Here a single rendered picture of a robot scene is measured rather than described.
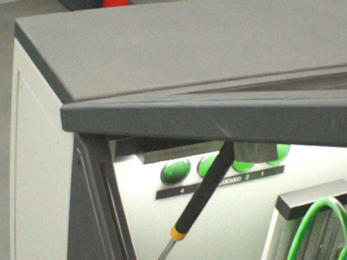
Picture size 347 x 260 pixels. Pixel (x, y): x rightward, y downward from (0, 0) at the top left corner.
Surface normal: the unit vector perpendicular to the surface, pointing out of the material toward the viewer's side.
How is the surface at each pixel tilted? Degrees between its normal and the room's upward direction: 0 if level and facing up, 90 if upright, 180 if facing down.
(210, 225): 90
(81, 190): 90
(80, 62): 0
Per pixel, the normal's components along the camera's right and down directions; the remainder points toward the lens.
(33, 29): 0.13, -0.84
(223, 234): 0.46, 0.51
